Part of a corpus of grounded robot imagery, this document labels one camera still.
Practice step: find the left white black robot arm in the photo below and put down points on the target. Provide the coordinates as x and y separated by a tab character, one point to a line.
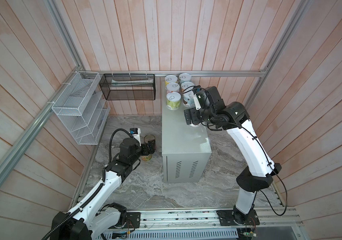
84	222

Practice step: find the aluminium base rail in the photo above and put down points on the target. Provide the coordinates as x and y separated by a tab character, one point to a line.
182	219

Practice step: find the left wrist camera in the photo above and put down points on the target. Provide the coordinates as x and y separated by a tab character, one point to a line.
135	132

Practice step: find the left aluminium frame bar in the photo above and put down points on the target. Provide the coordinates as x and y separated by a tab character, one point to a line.
15	153

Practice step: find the white wire mesh shelf rack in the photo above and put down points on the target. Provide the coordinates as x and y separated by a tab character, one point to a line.
81	109

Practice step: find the yellow can pull-tab lid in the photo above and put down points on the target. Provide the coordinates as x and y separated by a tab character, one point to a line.
169	79

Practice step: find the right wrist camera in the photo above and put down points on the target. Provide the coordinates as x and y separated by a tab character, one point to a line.
198	92

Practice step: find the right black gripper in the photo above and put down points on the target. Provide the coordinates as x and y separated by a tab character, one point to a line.
192	112

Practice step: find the pink can pull-tab lid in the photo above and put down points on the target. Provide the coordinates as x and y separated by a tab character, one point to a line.
173	88

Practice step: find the horizontal aluminium frame bar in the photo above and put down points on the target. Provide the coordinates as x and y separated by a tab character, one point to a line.
210	73

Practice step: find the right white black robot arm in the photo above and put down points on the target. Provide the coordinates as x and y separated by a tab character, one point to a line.
261	169

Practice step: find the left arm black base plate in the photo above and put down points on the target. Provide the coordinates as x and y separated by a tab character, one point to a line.
130	220

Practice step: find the dark can with brown lid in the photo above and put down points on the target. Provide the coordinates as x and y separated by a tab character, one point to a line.
150	139

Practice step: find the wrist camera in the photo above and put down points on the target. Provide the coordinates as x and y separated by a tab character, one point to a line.
198	92
135	132

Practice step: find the black wire mesh basket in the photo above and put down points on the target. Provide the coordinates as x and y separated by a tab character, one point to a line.
128	87

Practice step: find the grey metal cabinet counter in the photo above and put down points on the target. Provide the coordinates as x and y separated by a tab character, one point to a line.
185	150

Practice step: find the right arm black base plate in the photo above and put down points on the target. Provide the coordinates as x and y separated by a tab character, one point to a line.
229	218

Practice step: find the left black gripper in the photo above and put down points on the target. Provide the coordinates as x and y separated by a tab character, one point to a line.
151	147

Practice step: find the tall can white plastic lid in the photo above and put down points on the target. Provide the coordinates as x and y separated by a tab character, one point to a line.
146	158

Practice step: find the orange can pull-tab lid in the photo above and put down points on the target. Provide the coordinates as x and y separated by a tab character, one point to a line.
187	86

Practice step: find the right aluminium frame post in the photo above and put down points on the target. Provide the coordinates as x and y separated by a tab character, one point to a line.
288	30

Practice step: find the green white can pull-tab lid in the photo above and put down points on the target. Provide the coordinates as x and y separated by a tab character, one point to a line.
184	77

